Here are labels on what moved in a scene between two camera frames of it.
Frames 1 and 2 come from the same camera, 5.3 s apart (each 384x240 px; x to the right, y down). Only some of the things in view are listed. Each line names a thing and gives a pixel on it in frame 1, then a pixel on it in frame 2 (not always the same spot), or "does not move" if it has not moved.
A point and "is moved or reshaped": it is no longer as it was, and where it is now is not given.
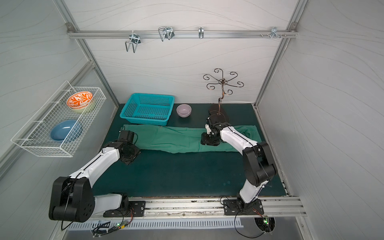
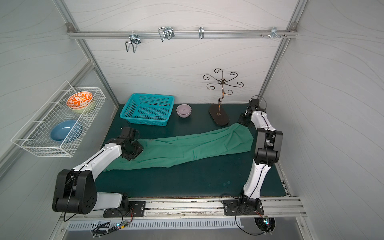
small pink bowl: (184, 110) does not move
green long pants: (183, 138) is moved or reshaped
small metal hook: (201, 32) does not move
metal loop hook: (166, 32) does not move
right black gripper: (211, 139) to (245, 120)
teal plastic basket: (148, 109) does not move
